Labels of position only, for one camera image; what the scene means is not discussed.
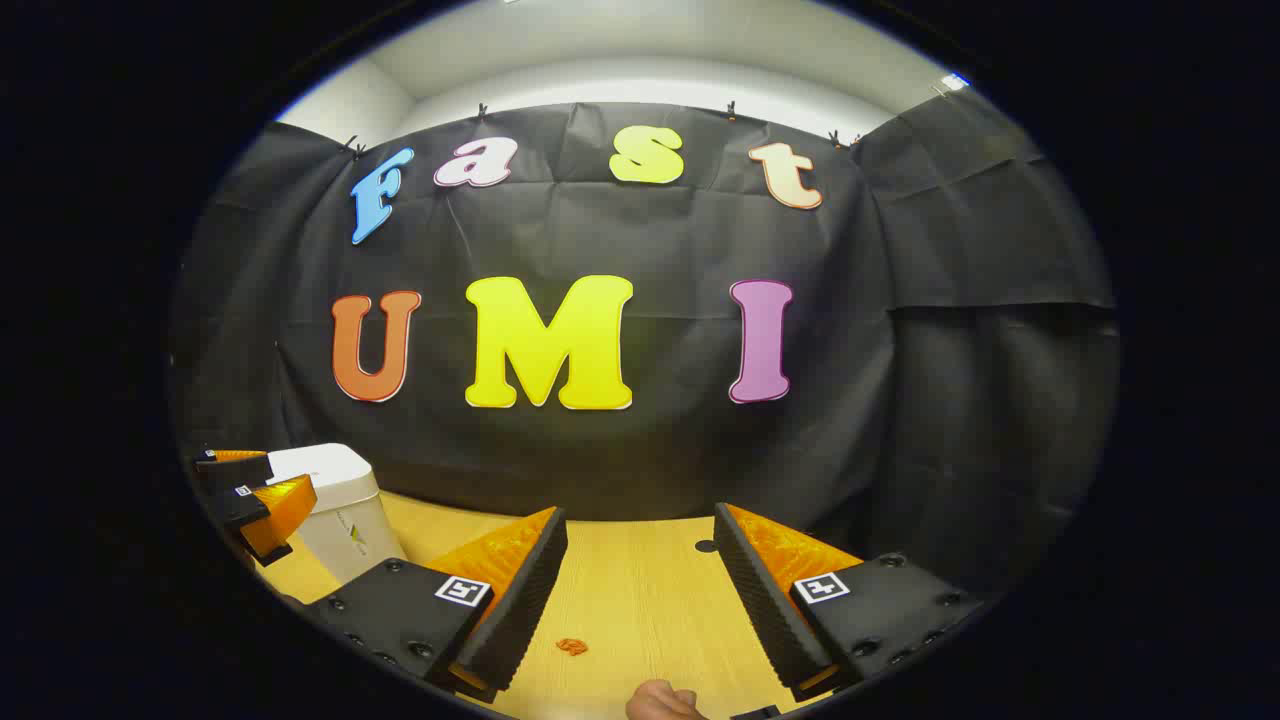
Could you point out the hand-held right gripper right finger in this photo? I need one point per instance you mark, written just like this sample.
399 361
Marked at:
760 600

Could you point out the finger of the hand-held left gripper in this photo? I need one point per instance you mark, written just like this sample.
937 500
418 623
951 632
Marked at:
265 510
235 468

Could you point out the wooden desktop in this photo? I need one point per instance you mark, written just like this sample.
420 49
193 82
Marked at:
640 600

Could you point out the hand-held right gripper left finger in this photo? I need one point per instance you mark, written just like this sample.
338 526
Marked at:
520 600

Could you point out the white desktop garbage bin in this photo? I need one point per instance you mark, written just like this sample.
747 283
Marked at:
345 510

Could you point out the black backdrop cloth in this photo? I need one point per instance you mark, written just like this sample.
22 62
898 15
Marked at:
650 450

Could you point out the orange paper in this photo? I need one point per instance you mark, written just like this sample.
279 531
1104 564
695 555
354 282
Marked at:
572 646

